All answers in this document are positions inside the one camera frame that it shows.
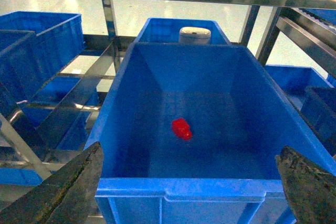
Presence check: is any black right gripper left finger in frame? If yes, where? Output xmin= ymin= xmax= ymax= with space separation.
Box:
xmin=1 ymin=142 xmax=103 ymax=223

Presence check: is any red toy building block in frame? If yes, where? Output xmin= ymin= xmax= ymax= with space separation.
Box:
xmin=172 ymin=118 xmax=193 ymax=141

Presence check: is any blue crate far right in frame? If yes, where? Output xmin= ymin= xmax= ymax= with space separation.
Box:
xmin=265 ymin=65 xmax=335 ymax=140

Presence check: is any large blue plastic crate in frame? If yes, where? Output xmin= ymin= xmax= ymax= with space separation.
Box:
xmin=87 ymin=42 xmax=335 ymax=223

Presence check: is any blue crate far left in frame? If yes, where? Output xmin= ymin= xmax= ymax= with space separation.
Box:
xmin=1 ymin=11 xmax=85 ymax=101

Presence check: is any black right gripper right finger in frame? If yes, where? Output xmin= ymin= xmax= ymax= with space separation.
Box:
xmin=275 ymin=146 xmax=335 ymax=223

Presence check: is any white cylindrical container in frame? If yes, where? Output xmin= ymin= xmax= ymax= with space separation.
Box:
xmin=178 ymin=27 xmax=212 ymax=44

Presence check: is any blue crate behind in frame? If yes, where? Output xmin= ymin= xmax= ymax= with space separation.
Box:
xmin=135 ymin=18 xmax=231 ymax=45

